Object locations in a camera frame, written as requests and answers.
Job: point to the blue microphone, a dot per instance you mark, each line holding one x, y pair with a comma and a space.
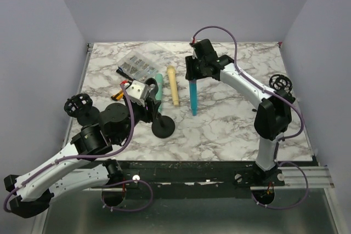
193, 96

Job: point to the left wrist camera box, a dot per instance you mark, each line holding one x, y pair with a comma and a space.
136, 91

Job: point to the mint green microphone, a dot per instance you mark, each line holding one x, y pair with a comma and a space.
159, 94

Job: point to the black round base mic stand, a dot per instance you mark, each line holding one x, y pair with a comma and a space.
163, 126

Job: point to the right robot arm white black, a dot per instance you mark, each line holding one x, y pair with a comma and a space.
273, 114

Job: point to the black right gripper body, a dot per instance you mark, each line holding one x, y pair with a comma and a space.
202, 72

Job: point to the aluminium extrusion rail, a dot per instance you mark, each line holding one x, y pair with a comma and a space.
304, 179

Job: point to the cream yellow microphone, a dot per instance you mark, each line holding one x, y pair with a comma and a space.
173, 85

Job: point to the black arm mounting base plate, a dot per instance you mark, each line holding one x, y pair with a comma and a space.
144, 190

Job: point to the black shock mount desk stand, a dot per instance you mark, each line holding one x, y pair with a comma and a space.
81, 107

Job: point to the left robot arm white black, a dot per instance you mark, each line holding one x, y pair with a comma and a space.
85, 161

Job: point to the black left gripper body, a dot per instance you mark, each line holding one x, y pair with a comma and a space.
145, 114

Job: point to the clear plastic screw organizer box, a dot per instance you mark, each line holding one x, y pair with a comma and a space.
137, 66

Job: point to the black tripod shock mount stand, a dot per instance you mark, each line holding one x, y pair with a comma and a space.
279, 82

